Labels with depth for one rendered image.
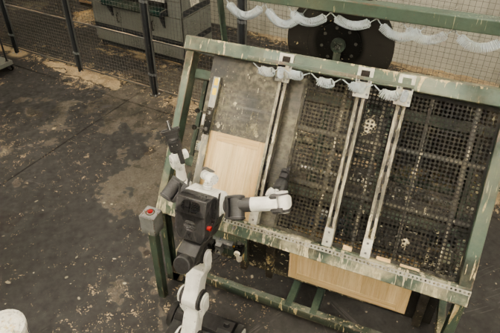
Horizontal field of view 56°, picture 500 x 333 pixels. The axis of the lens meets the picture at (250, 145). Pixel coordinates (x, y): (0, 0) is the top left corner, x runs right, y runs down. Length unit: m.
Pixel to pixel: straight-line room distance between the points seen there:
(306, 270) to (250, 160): 1.00
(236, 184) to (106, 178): 2.26
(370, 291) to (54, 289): 2.55
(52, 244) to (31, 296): 0.57
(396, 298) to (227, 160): 1.58
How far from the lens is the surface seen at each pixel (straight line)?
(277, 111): 3.22
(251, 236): 3.37
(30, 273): 4.62
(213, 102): 3.41
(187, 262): 2.93
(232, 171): 3.39
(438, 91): 3.09
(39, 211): 5.17
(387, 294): 3.74
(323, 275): 3.76
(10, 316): 3.91
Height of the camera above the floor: 3.28
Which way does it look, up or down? 36 degrees down
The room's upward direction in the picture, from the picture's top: straight up
